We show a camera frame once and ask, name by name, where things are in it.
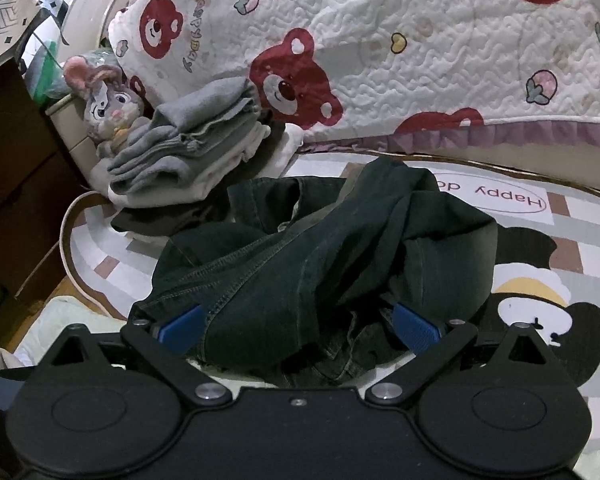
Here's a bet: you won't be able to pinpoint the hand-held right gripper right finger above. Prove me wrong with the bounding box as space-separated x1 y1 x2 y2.
365 304 557 406

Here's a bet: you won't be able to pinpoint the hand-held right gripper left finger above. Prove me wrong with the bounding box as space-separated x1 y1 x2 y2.
44 304 234 406

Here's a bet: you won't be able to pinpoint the panda print checkered rug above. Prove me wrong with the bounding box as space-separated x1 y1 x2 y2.
60 150 600 480

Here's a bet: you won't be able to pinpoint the grey rabbit plush toy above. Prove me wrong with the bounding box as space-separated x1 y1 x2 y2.
62 52 153 158

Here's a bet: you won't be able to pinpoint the light green cloth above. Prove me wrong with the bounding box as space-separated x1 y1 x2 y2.
0 295 281 391

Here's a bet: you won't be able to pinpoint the dark denim jeans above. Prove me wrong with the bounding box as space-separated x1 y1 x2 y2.
127 156 499 390

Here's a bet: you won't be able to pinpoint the dark folded garment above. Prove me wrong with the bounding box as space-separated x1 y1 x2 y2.
111 204 231 239

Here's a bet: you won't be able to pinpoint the geometric patterned cloth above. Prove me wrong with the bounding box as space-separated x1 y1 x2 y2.
0 0 68 68

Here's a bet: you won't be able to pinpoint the green plastic bag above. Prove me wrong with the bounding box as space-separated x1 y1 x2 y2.
22 35 71 106

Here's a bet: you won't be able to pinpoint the brown wooden cabinet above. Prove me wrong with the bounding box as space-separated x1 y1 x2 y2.
0 57 88 301

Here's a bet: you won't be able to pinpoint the bear print quilt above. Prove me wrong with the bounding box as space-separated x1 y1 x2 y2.
107 0 600 153

